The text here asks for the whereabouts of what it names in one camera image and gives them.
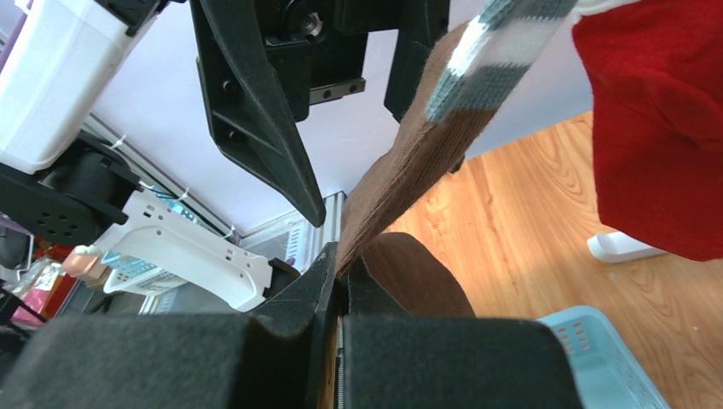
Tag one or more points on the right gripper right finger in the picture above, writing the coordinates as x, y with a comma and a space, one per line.
393, 359

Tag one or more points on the light blue plastic basket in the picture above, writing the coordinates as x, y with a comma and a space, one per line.
606, 372

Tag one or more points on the brown sock striped cuff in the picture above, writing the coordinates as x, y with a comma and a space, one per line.
469, 73

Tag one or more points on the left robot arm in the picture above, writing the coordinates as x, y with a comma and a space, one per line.
89, 196

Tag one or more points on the white storage basket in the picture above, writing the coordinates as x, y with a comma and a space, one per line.
136, 276

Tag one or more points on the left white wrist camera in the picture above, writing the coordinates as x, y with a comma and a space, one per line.
56, 64

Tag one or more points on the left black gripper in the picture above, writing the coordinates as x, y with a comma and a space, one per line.
263, 64

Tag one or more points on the white grey drying rack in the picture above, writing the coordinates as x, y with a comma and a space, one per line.
617, 247

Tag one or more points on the aluminium frame rail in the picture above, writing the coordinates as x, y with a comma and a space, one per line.
292, 238

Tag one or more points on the red snowflake christmas sock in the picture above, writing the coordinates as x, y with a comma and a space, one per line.
655, 68

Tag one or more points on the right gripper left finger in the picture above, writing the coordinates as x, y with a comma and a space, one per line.
279, 355

